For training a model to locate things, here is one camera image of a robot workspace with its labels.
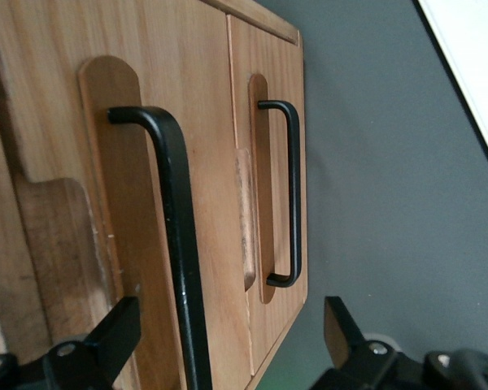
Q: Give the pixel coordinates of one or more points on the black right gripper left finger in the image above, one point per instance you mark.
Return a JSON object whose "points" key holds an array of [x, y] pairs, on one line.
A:
{"points": [[105, 349]]}

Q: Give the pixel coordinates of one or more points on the wooden drawer with finger notch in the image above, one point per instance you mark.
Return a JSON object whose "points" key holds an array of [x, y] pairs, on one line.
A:
{"points": [[238, 101]]}

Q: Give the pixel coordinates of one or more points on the wooden drawer cabinet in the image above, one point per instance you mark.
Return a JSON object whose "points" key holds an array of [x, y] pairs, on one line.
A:
{"points": [[0, 243]]}

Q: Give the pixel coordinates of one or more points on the cream rectangular tray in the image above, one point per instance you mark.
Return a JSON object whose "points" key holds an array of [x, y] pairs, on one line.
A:
{"points": [[471, 48]]}

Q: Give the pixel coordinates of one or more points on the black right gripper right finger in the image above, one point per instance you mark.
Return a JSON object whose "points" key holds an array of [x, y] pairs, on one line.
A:
{"points": [[349, 345]]}

